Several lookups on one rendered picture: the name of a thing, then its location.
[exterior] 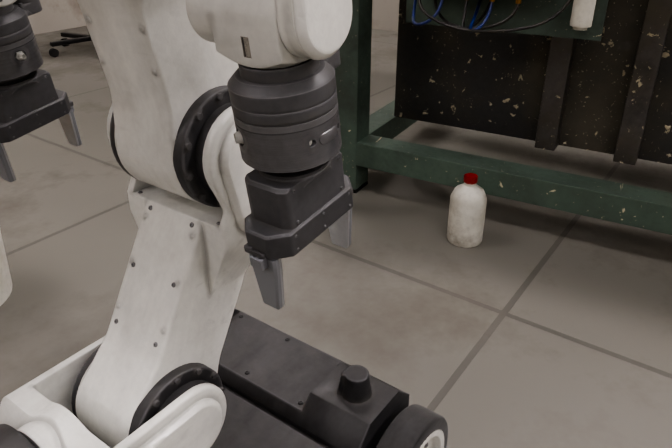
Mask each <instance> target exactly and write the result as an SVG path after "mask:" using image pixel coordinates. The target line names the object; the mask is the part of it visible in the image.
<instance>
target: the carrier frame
mask: <svg viewBox="0 0 672 448"><path fill-rule="evenodd" d="M406 5H407V0H399V20H398V43H397V65H396V87H395V100H394V101H392V102H390V103H389V104H387V105H385V106H384V107H382V108H381V109H379V110H377V111H376V112H374V113H373V114H371V115H369V113H370V75H371V36H372V0H352V21H351V26H350V30H349V33H348V35H347V37H346V39H345V41H344V43H343V44H342V46H341V47H340V48H339V50H340V61H341V63H340V65H339V66H338V67H337V68H335V77H336V87H337V98H338V108H339V118H340V129H341V139H342V146H341V149H340V152H341V153H342V161H343V172H344V174H345V175H347V176H348V177H349V179H350V182H351V185H352V188H353V193H357V192H358V191H360V190H361V189H362V188H363V187H365V186H366V185H367V184H368V181H367V180H368V168H370V169H375V170H379V171H384V172H388V173H393V174H397V175H402V176H406V177H411V178H415V179H420V180H424V181H429V182H434V183H438V184H443V185H447V186H452V187H456V186H458V185H460V184H463V183H464V181H463V179H464V174H466V173H474V174H476V175H478V182H477V183H476V184H477V185H478V186H480V187H482V188H483V189H484V191H485V194H488V195H492V196H497V197H501V198H506V199H510V200H515V201H520V202H524V203H529V204H533V205H538V206H542V207H547V208H551V209H556V210H560V211H565V212H569V213H574V214H578V215H583V216H587V217H592V218H596V219H601V220H606V221H610V222H615V223H619V224H624V225H628V226H633V227H637V228H642V229H646V230H651V231H655V232H660V233H664V234H669V235H672V193H669V192H664V191H659V190H654V189H649V188H644V187H638V186H633V185H628V184H623V183H618V182H612V181H607V180H602V179H597V178H592V177H587V176H581V175H576V174H571V173H566V172H561V171H555V170H550V169H545V168H540V167H535V166H530V165H524V164H519V163H514V162H509V161H504V160H498V159H493V158H488V157H483V156H478V155H473V154H467V153H462V152H457V151H452V150H447V149H441V148H436V147H431V146H426V145H421V144H416V143H410V142H405V141H400V140H395V139H393V138H394V137H396V136H397V135H398V134H400V133H401V132H403V131H404V130H405V129H407V128H408V127H409V126H411V125H412V124H413V123H415V122H416V121H424V122H430V123H436V124H441V125H447V126H453V127H459V128H464V129H470V130H476V131H482V132H487V133H493V134H499V135H505V136H510V137H516V138H522V139H528V140H533V141H535V146H534V147H535V148H540V149H546V150H551V151H554V150H555V149H556V147H557V146H558V145H562V146H568V147H573V148H579V149H585V150H591V151H596V152H602V153H608V154H614V157H613V162H618V163H624V164H629V165H636V162H637V159H642V160H648V161H654V162H660V163H665V164H671V165H672V0H609V1H608V6H607V11H606V16H605V21H604V27H603V32H602V37H601V41H592V40H582V39H572V38H562V37H551V36H541V35H531V34H520V33H510V32H505V33H470V32H464V31H459V30H455V29H451V28H448V27H445V26H438V25H428V24H425V25H422V26H415V25H414V24H413V23H407V22H406Z"/></svg>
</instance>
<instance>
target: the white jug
mask: <svg viewBox="0 0 672 448"><path fill-rule="evenodd" d="M463 181H464V183H463V184H460V185H458V186H456V187H455V189H454V190H453V192H452V194H451V195H450V205H449V216H448V226H447V239H448V241H449V242H450V243H451V244H453V245H455V246H458V247H463V248H472V247H476V246H478V245H479V244H480V243H481V242H482V237H483V229H484V221H485V213H486V205H487V197H486V194H485V191H484V189H483V188H482V187H480V186H478V185H477V184H476V183H477V182H478V175H476V174H474V173H466V174H464V179H463Z"/></svg>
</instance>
